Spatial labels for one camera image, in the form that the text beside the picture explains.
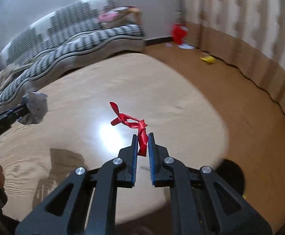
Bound grey plastic bag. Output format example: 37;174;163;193
19;92;48;125

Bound red ribbon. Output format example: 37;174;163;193
110;102;148;156

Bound black round trash bin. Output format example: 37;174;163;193
215;159;245;196

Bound black white striped sofa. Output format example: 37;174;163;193
0;0;145;112

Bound yellow toy on floor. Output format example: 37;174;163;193
200;56;216;64

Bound white paper on floor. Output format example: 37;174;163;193
165;42;195;50

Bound pink clothes on sofa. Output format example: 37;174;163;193
98;6;140;23

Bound red plastic bag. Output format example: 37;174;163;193
171;24;188;45

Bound beige patterned curtain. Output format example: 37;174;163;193
178;0;285;120

